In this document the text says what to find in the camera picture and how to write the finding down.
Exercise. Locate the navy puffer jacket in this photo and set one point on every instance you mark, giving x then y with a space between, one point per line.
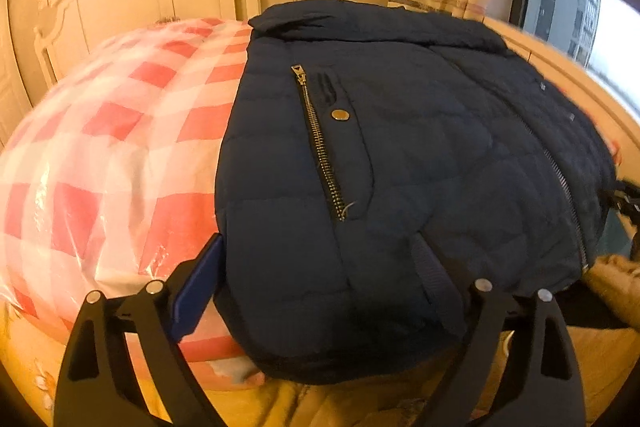
400 157

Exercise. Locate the white window sill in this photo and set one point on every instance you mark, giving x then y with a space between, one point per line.
575 77

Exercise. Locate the white wardrobe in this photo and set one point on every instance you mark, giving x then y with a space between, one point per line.
12 82

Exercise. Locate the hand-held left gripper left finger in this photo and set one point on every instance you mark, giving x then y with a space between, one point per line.
200 287

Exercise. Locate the pink checked bed cover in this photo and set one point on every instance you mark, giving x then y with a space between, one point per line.
115 147

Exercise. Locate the yellow bed sheet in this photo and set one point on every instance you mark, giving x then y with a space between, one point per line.
320 407

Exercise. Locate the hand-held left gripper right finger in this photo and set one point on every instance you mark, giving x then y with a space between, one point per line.
440 292

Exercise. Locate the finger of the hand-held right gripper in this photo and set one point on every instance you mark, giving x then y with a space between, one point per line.
625 204

